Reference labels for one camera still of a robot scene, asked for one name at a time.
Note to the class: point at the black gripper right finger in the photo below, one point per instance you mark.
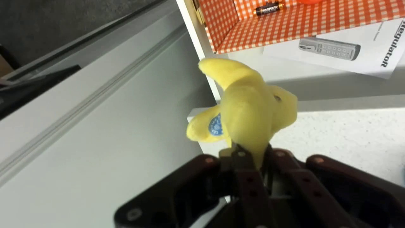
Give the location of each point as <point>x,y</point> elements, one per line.
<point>329,191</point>

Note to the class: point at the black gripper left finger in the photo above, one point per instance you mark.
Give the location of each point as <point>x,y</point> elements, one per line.
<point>210,191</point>

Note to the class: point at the black battery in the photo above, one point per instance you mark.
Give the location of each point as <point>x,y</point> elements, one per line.
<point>267,10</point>

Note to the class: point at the white drawer with wooden front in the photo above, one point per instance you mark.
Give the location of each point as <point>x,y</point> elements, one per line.
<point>202,26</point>

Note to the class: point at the orange checkered basket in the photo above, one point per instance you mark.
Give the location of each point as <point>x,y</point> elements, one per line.
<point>295,27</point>

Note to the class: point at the yellow banana plush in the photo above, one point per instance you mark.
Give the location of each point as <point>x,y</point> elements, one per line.
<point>248,106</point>

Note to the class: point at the printed paper manual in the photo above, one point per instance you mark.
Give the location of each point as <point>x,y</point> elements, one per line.
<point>371,51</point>

